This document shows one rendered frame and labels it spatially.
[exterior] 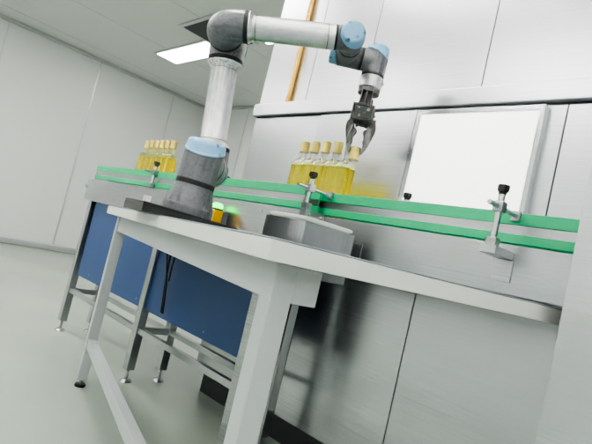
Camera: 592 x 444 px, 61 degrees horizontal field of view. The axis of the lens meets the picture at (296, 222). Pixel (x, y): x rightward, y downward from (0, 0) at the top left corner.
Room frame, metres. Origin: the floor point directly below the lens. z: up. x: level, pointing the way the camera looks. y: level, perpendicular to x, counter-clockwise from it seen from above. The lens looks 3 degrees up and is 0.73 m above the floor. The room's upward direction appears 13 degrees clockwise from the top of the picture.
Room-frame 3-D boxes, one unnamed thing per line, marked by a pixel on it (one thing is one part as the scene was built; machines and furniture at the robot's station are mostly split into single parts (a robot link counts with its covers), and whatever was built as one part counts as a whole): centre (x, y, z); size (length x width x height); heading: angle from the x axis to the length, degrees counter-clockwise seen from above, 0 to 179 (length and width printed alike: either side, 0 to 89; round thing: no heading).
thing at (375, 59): (1.62, -0.13, 1.41); 0.09 x 0.08 x 0.11; 91
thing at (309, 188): (1.66, -0.04, 0.95); 0.17 x 0.03 x 0.12; 134
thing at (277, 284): (1.47, 0.34, 0.36); 1.51 x 0.09 x 0.71; 29
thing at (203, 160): (1.48, 0.31, 0.94); 0.13 x 0.12 x 0.14; 1
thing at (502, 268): (1.20, -0.48, 0.90); 0.17 x 0.05 x 0.23; 134
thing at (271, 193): (2.31, 0.60, 0.92); 1.75 x 0.01 x 0.08; 44
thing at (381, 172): (1.74, -0.32, 1.15); 0.90 x 0.03 x 0.34; 44
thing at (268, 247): (1.79, -0.26, 0.73); 1.58 x 1.52 x 0.04; 29
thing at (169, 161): (2.62, 0.72, 1.02); 0.06 x 0.06 x 0.28; 44
